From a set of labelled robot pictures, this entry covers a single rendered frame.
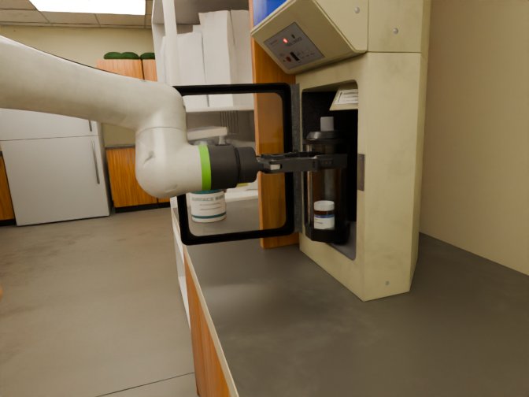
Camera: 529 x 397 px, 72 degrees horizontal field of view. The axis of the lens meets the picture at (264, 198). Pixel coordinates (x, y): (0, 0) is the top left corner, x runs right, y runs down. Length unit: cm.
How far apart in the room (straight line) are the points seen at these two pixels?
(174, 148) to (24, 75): 25
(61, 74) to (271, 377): 56
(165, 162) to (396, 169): 43
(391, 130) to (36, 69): 59
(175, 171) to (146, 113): 12
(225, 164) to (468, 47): 71
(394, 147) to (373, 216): 13
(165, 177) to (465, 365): 57
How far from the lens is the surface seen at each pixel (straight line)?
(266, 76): 101
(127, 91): 72
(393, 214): 76
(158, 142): 72
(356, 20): 70
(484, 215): 110
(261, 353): 64
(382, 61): 71
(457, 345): 70
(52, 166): 561
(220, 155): 72
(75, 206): 566
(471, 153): 111
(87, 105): 70
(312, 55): 79
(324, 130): 81
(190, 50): 202
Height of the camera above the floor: 131
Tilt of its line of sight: 13 degrees down
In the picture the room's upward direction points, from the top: 3 degrees counter-clockwise
